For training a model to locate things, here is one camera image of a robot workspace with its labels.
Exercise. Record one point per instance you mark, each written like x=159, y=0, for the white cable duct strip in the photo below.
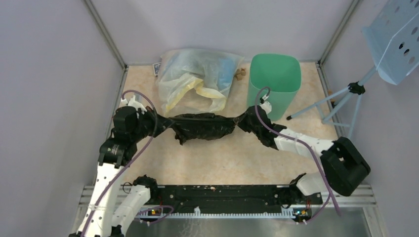
x=288, y=213

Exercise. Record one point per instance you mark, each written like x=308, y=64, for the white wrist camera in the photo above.
x=134, y=101
x=266, y=106

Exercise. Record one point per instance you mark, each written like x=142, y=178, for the light blue tripod stand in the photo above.
x=338, y=100

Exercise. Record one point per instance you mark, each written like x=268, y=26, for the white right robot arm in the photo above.
x=342, y=168

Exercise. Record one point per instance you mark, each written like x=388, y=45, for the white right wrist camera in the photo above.
x=266, y=106

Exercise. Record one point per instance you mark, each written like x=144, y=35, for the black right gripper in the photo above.
x=240, y=120

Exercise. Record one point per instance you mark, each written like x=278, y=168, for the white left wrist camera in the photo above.
x=134, y=101

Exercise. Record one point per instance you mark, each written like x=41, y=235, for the black trash bag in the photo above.
x=204, y=126

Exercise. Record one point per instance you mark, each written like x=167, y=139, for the dark blue card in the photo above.
x=156, y=68

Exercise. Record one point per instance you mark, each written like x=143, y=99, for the light blue perforated stand tray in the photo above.
x=393, y=40

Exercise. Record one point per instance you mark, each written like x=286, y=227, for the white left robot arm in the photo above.
x=103, y=218

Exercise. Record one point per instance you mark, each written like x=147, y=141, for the translucent yellow-trimmed plastic bag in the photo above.
x=193, y=81

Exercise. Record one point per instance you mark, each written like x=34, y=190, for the small brown object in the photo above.
x=240, y=73

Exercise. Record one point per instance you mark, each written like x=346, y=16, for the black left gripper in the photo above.
x=163, y=122

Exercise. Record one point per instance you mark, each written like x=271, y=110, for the green plastic trash bin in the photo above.
x=281, y=73

